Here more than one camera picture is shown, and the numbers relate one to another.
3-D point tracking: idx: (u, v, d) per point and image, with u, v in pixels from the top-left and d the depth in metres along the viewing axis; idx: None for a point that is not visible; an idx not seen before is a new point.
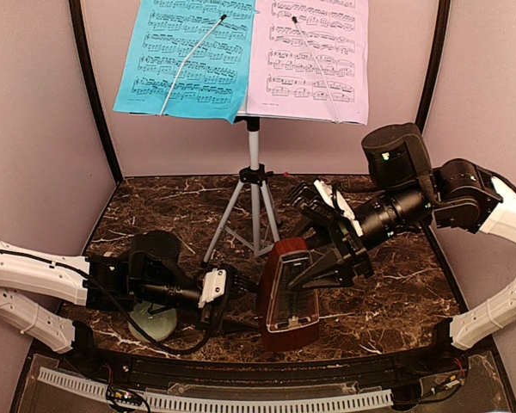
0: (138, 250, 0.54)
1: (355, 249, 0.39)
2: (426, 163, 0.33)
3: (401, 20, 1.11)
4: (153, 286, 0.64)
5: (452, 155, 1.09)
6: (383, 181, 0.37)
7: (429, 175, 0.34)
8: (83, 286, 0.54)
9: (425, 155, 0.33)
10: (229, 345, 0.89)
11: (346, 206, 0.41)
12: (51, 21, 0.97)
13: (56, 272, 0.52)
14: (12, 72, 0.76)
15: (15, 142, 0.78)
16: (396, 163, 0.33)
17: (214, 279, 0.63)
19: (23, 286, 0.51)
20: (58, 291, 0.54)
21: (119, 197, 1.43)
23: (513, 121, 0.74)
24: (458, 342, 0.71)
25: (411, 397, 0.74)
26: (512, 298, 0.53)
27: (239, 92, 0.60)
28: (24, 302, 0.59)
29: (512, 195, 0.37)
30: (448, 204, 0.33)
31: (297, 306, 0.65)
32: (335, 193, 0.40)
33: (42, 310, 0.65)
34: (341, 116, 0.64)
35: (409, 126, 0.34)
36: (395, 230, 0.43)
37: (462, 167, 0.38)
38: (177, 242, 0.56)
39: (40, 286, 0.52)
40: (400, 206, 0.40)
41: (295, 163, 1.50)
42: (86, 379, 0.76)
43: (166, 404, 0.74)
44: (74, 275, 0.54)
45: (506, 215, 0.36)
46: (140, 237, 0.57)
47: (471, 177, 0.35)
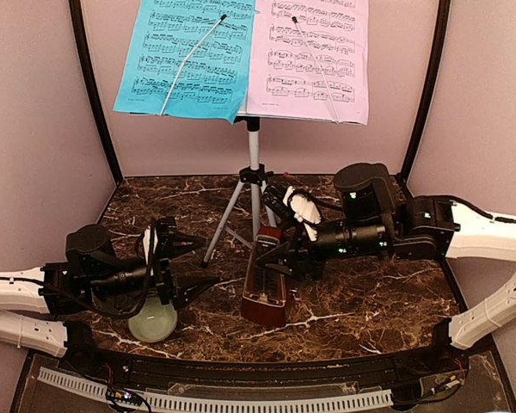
0: (70, 249, 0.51)
1: (300, 248, 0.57)
2: (389, 202, 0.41)
3: (400, 19, 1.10)
4: (103, 280, 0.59)
5: (454, 155, 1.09)
6: (353, 212, 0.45)
7: (391, 213, 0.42)
8: (40, 296, 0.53)
9: (389, 196, 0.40)
10: (229, 345, 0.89)
11: (300, 207, 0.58)
12: (51, 21, 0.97)
13: (15, 286, 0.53)
14: (12, 73, 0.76)
15: (15, 143, 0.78)
16: (360, 200, 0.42)
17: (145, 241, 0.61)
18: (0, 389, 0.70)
19: None
20: (28, 304, 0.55)
21: (119, 197, 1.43)
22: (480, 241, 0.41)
23: (512, 122, 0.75)
24: (457, 342, 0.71)
25: (411, 397, 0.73)
26: (510, 298, 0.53)
27: (239, 91, 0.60)
28: (9, 317, 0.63)
29: (465, 218, 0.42)
30: (407, 240, 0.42)
31: (267, 285, 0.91)
32: (294, 197, 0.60)
33: (28, 317, 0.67)
34: (341, 116, 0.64)
35: (377, 166, 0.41)
36: (349, 249, 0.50)
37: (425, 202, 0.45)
38: (104, 232, 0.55)
39: (12, 301, 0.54)
40: (356, 233, 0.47)
41: (295, 163, 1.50)
42: (86, 379, 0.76)
43: (166, 404, 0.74)
44: (31, 285, 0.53)
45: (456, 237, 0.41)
46: (70, 236, 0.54)
47: (425, 215, 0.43)
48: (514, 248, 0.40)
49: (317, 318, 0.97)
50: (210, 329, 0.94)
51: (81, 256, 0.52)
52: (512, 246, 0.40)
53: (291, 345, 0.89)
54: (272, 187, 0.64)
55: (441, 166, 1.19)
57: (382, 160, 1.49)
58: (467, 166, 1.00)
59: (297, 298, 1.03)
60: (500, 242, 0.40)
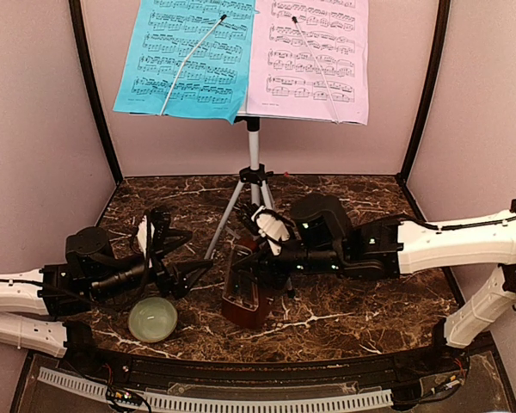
0: (70, 250, 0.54)
1: (265, 258, 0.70)
2: (338, 231, 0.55)
3: (400, 19, 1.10)
4: (104, 280, 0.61)
5: (454, 155, 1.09)
6: (309, 237, 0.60)
7: (340, 240, 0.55)
8: (39, 298, 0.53)
9: (339, 226, 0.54)
10: (229, 345, 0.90)
11: (264, 228, 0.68)
12: (51, 21, 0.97)
13: (14, 288, 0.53)
14: (11, 73, 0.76)
15: (15, 143, 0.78)
16: (314, 228, 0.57)
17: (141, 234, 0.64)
18: (1, 389, 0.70)
19: None
20: (27, 306, 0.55)
21: (119, 197, 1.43)
22: (436, 253, 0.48)
23: (512, 122, 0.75)
24: (453, 342, 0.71)
25: (411, 397, 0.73)
26: (492, 293, 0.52)
27: (239, 91, 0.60)
28: (9, 318, 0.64)
29: (413, 237, 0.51)
30: (355, 264, 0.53)
31: (242, 291, 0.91)
32: (261, 217, 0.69)
33: (27, 318, 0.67)
34: (341, 116, 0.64)
35: (329, 201, 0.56)
36: (305, 267, 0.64)
37: (378, 229, 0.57)
38: (104, 234, 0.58)
39: (10, 304, 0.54)
40: (312, 254, 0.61)
41: (295, 163, 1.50)
42: (86, 379, 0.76)
43: (166, 404, 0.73)
44: (30, 286, 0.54)
45: (409, 254, 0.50)
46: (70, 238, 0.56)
47: (371, 241, 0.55)
48: (470, 253, 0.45)
49: (316, 318, 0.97)
50: (210, 329, 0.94)
51: (81, 258, 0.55)
52: (469, 252, 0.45)
53: (291, 345, 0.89)
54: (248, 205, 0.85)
55: (441, 166, 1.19)
57: (382, 160, 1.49)
58: (467, 167, 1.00)
59: (297, 298, 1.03)
60: (456, 250, 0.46)
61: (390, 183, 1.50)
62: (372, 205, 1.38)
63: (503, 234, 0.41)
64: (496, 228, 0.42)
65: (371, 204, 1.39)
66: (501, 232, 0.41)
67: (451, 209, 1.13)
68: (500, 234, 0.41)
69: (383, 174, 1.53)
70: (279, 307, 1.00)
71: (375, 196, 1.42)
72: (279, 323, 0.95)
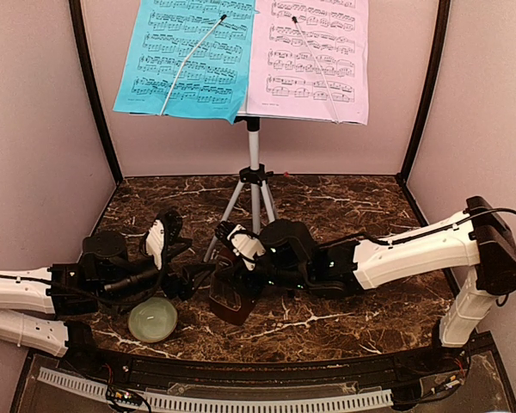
0: (88, 251, 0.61)
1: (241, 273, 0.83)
2: (304, 254, 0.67)
3: (401, 19, 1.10)
4: (116, 283, 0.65)
5: (455, 155, 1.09)
6: (275, 258, 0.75)
7: (305, 262, 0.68)
8: (48, 295, 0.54)
9: (304, 250, 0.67)
10: (229, 345, 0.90)
11: (238, 245, 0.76)
12: (51, 21, 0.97)
13: (22, 286, 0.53)
14: (11, 72, 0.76)
15: (15, 143, 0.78)
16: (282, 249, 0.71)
17: (154, 235, 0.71)
18: (1, 389, 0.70)
19: None
20: (31, 304, 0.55)
21: (119, 197, 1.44)
22: (391, 266, 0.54)
23: (512, 122, 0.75)
24: (449, 342, 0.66)
25: (411, 397, 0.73)
26: (470, 294, 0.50)
27: (239, 92, 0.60)
28: (11, 316, 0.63)
29: (370, 255, 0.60)
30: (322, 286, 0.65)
31: (226, 292, 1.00)
32: (236, 236, 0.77)
33: (27, 317, 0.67)
34: (340, 116, 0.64)
35: (295, 226, 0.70)
36: (274, 281, 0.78)
37: (340, 252, 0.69)
38: (120, 239, 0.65)
39: (14, 302, 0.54)
40: (279, 271, 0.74)
41: (295, 163, 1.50)
42: (86, 379, 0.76)
43: (166, 404, 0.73)
44: (38, 284, 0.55)
45: (367, 269, 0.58)
46: (86, 240, 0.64)
47: (331, 263, 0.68)
48: (426, 261, 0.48)
49: (316, 318, 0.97)
50: (210, 329, 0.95)
51: (96, 259, 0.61)
52: (426, 260, 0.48)
53: (291, 345, 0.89)
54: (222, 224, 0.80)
55: (441, 166, 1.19)
57: (382, 160, 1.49)
58: (467, 167, 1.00)
59: (297, 298, 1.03)
60: (412, 261, 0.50)
61: (390, 183, 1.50)
62: (372, 206, 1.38)
63: (450, 237, 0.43)
64: (445, 233, 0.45)
65: (371, 204, 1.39)
66: (449, 237, 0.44)
67: (451, 209, 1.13)
68: (448, 238, 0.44)
69: (383, 174, 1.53)
70: (279, 307, 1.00)
71: (375, 196, 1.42)
72: (279, 323, 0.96)
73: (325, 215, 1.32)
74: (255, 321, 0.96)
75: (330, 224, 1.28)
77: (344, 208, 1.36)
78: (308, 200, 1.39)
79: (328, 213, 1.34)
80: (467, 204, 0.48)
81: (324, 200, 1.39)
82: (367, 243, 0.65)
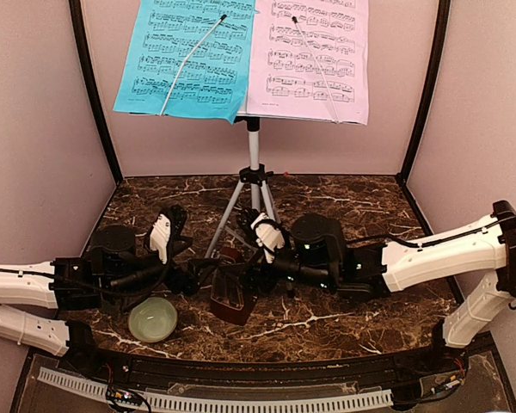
0: (96, 245, 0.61)
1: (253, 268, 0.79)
2: (336, 252, 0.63)
3: (401, 19, 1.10)
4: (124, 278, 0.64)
5: (455, 155, 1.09)
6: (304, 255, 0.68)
7: (337, 262, 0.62)
8: (51, 290, 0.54)
9: (337, 248, 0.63)
10: (229, 345, 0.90)
11: (263, 234, 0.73)
12: (51, 21, 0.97)
13: (24, 280, 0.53)
14: (11, 72, 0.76)
15: (15, 143, 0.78)
16: (314, 248, 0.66)
17: (160, 227, 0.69)
18: (1, 389, 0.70)
19: None
20: (33, 298, 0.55)
21: (119, 197, 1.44)
22: (420, 270, 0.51)
23: (512, 121, 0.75)
24: (452, 342, 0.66)
25: (411, 397, 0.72)
26: (487, 293, 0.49)
27: (239, 91, 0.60)
28: (12, 311, 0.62)
29: (397, 256, 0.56)
30: (348, 286, 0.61)
31: (228, 292, 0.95)
32: (263, 224, 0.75)
33: (29, 316, 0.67)
34: (340, 116, 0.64)
35: (330, 224, 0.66)
36: (295, 278, 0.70)
37: (365, 254, 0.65)
38: (130, 234, 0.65)
39: (16, 296, 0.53)
40: (304, 268, 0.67)
41: (295, 163, 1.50)
42: (86, 379, 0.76)
43: (166, 404, 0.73)
44: (42, 279, 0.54)
45: (395, 274, 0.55)
46: (96, 235, 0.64)
47: (358, 266, 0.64)
48: (460, 264, 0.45)
49: (316, 318, 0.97)
50: (210, 329, 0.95)
51: (105, 253, 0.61)
52: (457, 264, 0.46)
53: (291, 345, 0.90)
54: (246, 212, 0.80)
55: (441, 166, 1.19)
57: (382, 160, 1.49)
58: (467, 167, 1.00)
59: (297, 298, 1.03)
60: (442, 265, 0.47)
61: (390, 183, 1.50)
62: (372, 206, 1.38)
63: (481, 240, 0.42)
64: (476, 237, 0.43)
65: (371, 204, 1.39)
66: (480, 240, 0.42)
67: (451, 210, 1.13)
68: (478, 242, 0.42)
69: (383, 174, 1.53)
70: (279, 307, 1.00)
71: (375, 196, 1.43)
72: (279, 323, 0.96)
73: (325, 215, 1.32)
74: (255, 322, 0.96)
75: None
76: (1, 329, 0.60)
77: (344, 208, 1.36)
78: (308, 200, 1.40)
79: (328, 213, 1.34)
80: (493, 208, 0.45)
81: (325, 200, 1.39)
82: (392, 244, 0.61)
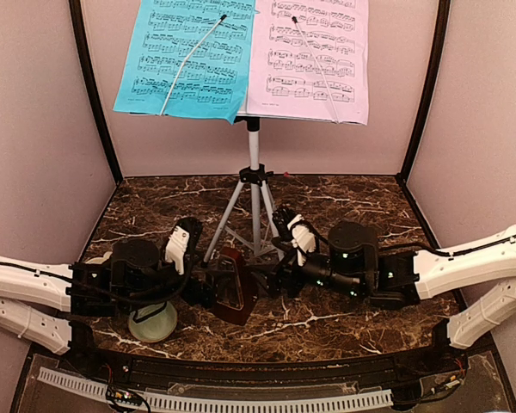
0: (119, 258, 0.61)
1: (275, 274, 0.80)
2: (372, 261, 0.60)
3: (401, 19, 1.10)
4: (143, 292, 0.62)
5: (455, 155, 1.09)
6: (335, 263, 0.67)
7: (373, 272, 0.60)
8: (67, 294, 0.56)
9: (374, 258, 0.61)
10: (229, 345, 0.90)
11: (298, 235, 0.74)
12: (51, 21, 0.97)
13: (41, 280, 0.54)
14: (11, 73, 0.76)
15: (15, 143, 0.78)
16: (351, 257, 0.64)
17: (176, 237, 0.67)
18: (0, 389, 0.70)
19: (8, 294, 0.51)
20: (44, 299, 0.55)
21: (119, 197, 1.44)
22: (453, 279, 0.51)
23: (512, 122, 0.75)
24: (456, 342, 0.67)
25: (411, 397, 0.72)
26: (504, 296, 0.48)
27: (239, 91, 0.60)
28: (17, 306, 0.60)
29: (429, 266, 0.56)
30: (383, 295, 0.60)
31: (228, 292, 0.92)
32: (297, 224, 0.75)
33: (36, 311, 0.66)
34: (341, 116, 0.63)
35: (369, 233, 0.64)
36: (324, 284, 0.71)
37: (396, 262, 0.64)
38: (154, 248, 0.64)
39: (27, 295, 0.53)
40: (335, 275, 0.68)
41: (295, 163, 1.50)
42: (85, 379, 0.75)
43: (166, 404, 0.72)
44: (59, 281, 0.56)
45: (426, 282, 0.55)
46: (120, 246, 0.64)
47: (390, 274, 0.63)
48: (491, 272, 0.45)
49: (317, 318, 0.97)
50: (210, 329, 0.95)
51: (126, 266, 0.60)
52: (488, 273, 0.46)
53: (291, 345, 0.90)
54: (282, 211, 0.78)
55: (441, 166, 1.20)
57: (382, 160, 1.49)
58: (466, 167, 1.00)
59: (298, 298, 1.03)
60: (474, 274, 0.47)
61: (390, 183, 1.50)
62: (372, 206, 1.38)
63: (508, 250, 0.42)
64: (504, 246, 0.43)
65: (371, 204, 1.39)
66: (507, 249, 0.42)
67: (451, 210, 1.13)
68: (506, 250, 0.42)
69: (383, 174, 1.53)
70: (279, 307, 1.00)
71: (375, 196, 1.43)
72: (279, 323, 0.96)
73: (325, 215, 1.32)
74: (255, 322, 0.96)
75: (330, 224, 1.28)
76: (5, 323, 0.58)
77: (344, 208, 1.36)
78: (308, 200, 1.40)
79: (328, 213, 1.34)
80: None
81: (325, 200, 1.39)
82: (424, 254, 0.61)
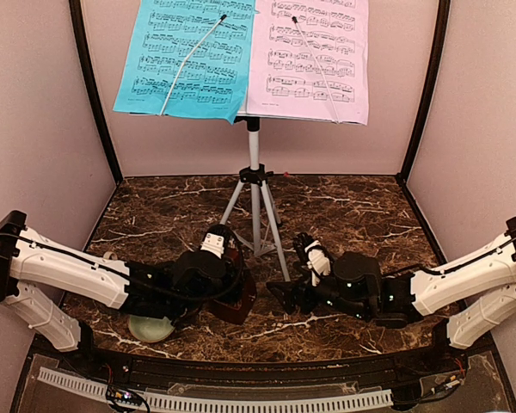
0: (191, 266, 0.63)
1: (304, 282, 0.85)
2: (374, 287, 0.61)
3: (402, 19, 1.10)
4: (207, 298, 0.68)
5: (455, 155, 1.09)
6: (342, 292, 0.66)
7: (376, 297, 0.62)
8: (124, 292, 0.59)
9: (377, 285, 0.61)
10: (229, 345, 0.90)
11: (313, 258, 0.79)
12: (51, 21, 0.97)
13: (100, 274, 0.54)
14: (11, 73, 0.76)
15: (14, 143, 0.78)
16: (354, 286, 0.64)
17: (214, 242, 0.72)
18: (0, 389, 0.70)
19: (63, 284, 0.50)
20: (95, 293, 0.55)
21: (119, 197, 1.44)
22: (450, 295, 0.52)
23: (513, 122, 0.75)
24: (456, 342, 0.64)
25: (411, 397, 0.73)
26: (503, 296, 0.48)
27: (239, 91, 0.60)
28: (41, 298, 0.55)
29: (425, 286, 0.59)
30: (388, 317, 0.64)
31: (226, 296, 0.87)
32: (313, 249, 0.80)
33: (57, 308, 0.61)
34: (340, 116, 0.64)
35: (371, 263, 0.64)
36: (333, 305, 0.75)
37: (396, 284, 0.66)
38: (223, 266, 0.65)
39: (82, 288, 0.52)
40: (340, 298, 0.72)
41: (295, 163, 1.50)
42: (86, 379, 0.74)
43: (166, 404, 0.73)
44: (116, 278, 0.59)
45: (425, 300, 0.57)
46: (191, 253, 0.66)
47: (390, 297, 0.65)
48: (482, 284, 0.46)
49: (316, 318, 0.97)
50: (210, 329, 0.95)
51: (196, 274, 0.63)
52: (482, 286, 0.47)
53: (291, 345, 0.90)
54: (303, 234, 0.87)
55: (441, 166, 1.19)
57: (381, 160, 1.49)
58: (467, 168, 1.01)
59: None
60: (468, 288, 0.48)
61: (390, 183, 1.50)
62: (372, 206, 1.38)
63: (496, 261, 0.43)
64: (492, 256, 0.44)
65: (371, 204, 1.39)
66: (495, 261, 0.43)
67: (451, 210, 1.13)
68: (494, 261, 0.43)
69: (383, 174, 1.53)
70: (279, 307, 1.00)
71: (375, 196, 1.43)
72: (279, 323, 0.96)
73: (325, 215, 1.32)
74: (255, 321, 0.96)
75: (330, 224, 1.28)
76: (27, 312, 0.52)
77: (344, 208, 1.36)
78: (308, 200, 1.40)
79: (328, 213, 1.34)
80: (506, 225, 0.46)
81: (325, 200, 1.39)
82: (420, 274, 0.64)
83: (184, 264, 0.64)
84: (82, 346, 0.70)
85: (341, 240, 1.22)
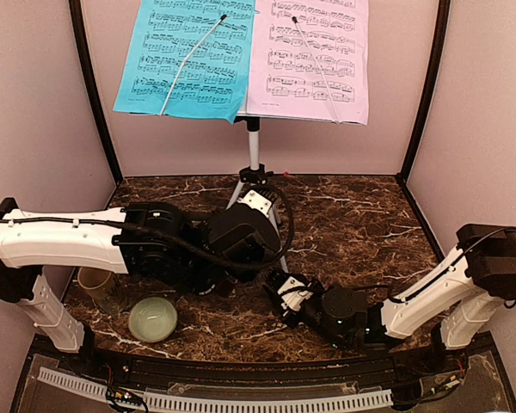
0: (243, 222, 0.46)
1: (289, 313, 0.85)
2: (362, 321, 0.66)
3: (402, 18, 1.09)
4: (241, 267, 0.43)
5: (455, 154, 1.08)
6: (328, 325, 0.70)
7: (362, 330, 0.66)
8: (113, 243, 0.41)
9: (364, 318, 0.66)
10: (229, 345, 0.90)
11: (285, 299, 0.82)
12: (51, 21, 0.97)
13: (81, 231, 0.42)
14: (11, 73, 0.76)
15: (15, 142, 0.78)
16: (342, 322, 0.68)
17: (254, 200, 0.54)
18: (0, 390, 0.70)
19: (58, 255, 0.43)
20: (96, 257, 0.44)
21: (119, 197, 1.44)
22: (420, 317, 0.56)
23: (514, 121, 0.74)
24: (452, 345, 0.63)
25: (410, 397, 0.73)
26: (479, 299, 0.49)
27: (239, 91, 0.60)
28: (55, 301, 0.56)
29: (391, 315, 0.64)
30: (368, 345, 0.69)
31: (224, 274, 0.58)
32: (285, 293, 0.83)
33: (68, 311, 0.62)
34: (341, 116, 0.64)
35: (357, 297, 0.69)
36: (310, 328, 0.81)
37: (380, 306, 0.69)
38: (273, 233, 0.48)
39: (78, 255, 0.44)
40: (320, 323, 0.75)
41: (295, 163, 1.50)
42: (86, 379, 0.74)
43: (166, 404, 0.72)
44: (103, 228, 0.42)
45: (397, 329, 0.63)
46: (242, 208, 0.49)
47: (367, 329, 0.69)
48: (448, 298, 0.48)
49: None
50: (210, 329, 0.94)
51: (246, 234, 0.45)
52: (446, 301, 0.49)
53: (291, 345, 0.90)
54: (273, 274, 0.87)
55: (441, 166, 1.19)
57: (381, 161, 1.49)
58: (466, 168, 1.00)
59: None
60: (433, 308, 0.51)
61: (390, 183, 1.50)
62: (372, 206, 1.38)
63: (451, 280, 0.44)
64: (445, 275, 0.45)
65: (371, 204, 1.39)
66: (449, 280, 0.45)
67: (451, 210, 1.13)
68: (448, 281, 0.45)
69: (383, 174, 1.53)
70: None
71: (375, 196, 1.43)
72: (279, 323, 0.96)
73: (325, 215, 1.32)
74: (255, 321, 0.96)
75: (330, 224, 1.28)
76: (39, 315, 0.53)
77: (344, 208, 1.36)
78: (308, 200, 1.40)
79: (328, 213, 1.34)
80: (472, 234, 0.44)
81: (325, 200, 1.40)
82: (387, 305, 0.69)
83: (231, 220, 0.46)
84: (82, 349, 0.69)
85: (341, 240, 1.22)
